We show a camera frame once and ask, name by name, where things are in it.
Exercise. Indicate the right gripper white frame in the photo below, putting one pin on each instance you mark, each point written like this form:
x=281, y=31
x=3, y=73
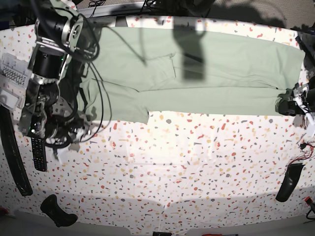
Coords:
x=64, y=136

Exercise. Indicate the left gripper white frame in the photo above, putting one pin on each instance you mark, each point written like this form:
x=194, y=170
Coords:
x=299, y=101

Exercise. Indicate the light green T-shirt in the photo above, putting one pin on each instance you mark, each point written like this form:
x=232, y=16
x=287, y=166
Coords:
x=142, y=70

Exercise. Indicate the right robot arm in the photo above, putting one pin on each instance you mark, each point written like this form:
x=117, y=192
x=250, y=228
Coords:
x=62, y=35

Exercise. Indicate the black TV remote control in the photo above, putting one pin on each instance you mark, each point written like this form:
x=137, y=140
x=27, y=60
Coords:
x=39, y=154

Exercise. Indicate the long black curved strip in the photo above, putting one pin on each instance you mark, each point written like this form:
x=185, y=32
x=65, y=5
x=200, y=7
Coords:
x=12, y=154

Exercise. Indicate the black curved shell right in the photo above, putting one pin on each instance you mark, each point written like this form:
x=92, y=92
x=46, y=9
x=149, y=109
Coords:
x=290, y=181

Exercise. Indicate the clear plastic screw box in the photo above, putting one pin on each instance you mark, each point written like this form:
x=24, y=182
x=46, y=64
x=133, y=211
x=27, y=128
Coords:
x=14, y=78

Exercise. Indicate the red clamp tool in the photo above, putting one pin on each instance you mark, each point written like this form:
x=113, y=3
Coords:
x=310, y=203

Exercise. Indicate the black curved handle piece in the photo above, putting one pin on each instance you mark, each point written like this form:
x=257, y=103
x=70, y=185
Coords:
x=51, y=208

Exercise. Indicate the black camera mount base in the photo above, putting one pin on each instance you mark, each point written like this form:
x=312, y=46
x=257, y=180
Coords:
x=121, y=21

